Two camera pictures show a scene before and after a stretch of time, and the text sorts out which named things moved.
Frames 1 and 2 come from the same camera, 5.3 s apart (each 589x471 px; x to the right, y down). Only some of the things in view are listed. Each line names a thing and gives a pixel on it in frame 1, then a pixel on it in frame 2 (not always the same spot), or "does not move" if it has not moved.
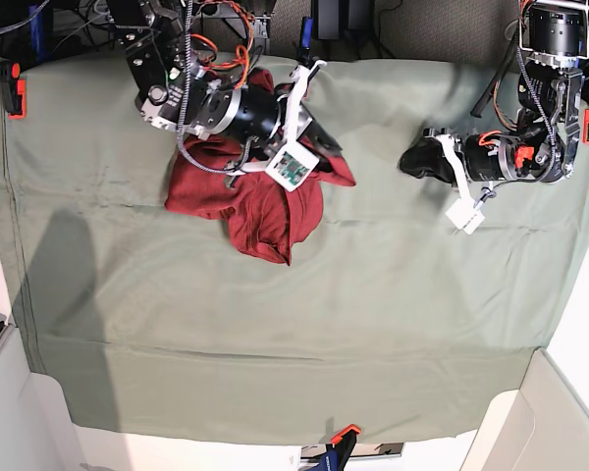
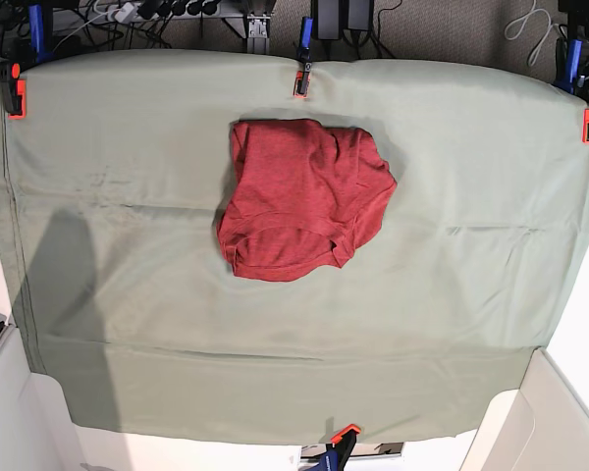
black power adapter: x=331 y=18 does not move
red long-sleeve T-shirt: x=260 y=214 to x=300 y=195
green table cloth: x=388 y=321 does not move
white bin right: x=547 y=425 does not move
